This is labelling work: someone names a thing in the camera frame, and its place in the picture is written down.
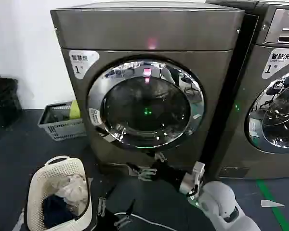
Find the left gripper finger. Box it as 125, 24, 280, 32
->
98, 185, 117, 217
115, 199, 138, 225

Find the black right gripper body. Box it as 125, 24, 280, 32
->
153, 163, 186, 188

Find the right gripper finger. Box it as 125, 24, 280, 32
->
126, 162, 158, 181
155, 151, 167, 165

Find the black robot torso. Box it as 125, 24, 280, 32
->
103, 178, 215, 231

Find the white crumpled garment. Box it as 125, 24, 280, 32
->
53, 176, 88, 201

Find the dark blue garment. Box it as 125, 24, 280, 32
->
41, 195, 78, 227

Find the round chrome glass dryer door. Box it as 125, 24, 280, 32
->
87, 56, 206, 149
244, 71, 289, 155

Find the white perforated laundry basket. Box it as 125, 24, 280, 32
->
26, 155, 93, 231

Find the small white label sticker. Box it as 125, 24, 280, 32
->
88, 107, 104, 126

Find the grey plastic slotted basket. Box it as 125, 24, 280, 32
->
37, 101, 88, 142

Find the yellow-green item in basket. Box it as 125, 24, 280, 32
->
69, 100, 82, 120

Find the white paper scrap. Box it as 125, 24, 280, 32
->
260, 199, 286, 208

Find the green floor tape strip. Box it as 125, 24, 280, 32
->
256, 179, 289, 231

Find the white number sticker on dryer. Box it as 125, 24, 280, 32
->
68, 49, 100, 80
261, 46, 289, 80

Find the grey dryer with round door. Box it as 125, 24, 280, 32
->
50, 2, 246, 178

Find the grey dryer with control panel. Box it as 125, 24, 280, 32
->
214, 0, 289, 180

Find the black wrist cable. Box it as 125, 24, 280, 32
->
187, 171, 204, 201

